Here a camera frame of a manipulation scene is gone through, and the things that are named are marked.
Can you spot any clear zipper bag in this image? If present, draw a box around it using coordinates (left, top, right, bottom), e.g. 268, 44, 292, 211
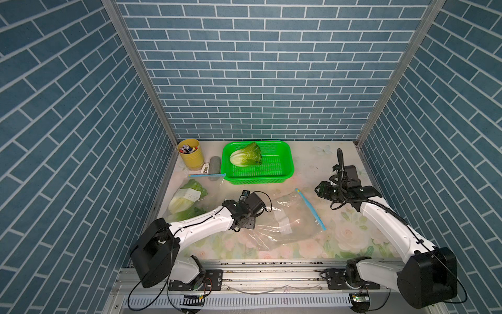
243, 189, 327, 251
162, 174, 226, 222

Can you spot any chinese cabbage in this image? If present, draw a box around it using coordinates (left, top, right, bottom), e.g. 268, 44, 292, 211
230, 143, 262, 167
165, 207, 206, 222
167, 179, 208, 213

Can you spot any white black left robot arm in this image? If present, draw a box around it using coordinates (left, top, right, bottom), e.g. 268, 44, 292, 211
129, 192, 267, 290

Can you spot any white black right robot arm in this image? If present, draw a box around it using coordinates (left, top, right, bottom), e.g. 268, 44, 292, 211
315, 164, 461, 309

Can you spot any grey fabric roll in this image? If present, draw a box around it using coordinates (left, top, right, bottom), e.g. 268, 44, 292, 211
208, 156, 221, 181

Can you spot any green plastic basket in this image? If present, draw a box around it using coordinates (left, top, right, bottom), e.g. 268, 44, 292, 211
221, 141, 295, 184

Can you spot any white clip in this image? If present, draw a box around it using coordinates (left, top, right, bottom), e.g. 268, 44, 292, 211
200, 163, 210, 174

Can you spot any yellow pen cup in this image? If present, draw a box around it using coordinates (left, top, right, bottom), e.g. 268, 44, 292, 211
177, 139, 205, 171

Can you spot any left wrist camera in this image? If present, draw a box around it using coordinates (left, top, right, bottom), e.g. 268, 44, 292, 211
239, 190, 251, 201

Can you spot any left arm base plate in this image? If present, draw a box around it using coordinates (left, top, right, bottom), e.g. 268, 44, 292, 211
169, 269, 223, 292

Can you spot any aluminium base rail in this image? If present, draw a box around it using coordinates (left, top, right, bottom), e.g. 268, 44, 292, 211
103, 259, 447, 313

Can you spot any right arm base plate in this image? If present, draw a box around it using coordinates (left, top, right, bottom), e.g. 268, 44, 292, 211
320, 268, 380, 290

